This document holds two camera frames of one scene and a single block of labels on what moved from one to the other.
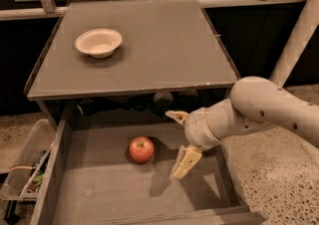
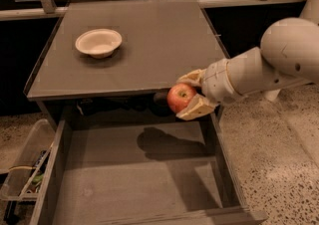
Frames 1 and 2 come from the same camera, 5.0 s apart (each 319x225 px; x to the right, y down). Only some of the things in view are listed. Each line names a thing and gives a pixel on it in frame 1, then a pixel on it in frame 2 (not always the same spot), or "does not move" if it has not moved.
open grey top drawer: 88,177 does not move
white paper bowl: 99,42 does not move
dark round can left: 162,99 does not move
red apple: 141,149 to 179,95
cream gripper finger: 185,162 to 200,107
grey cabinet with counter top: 131,61 does not move
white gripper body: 196,128 to 215,81
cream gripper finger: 179,116 to 194,77
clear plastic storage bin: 24,179 does not move
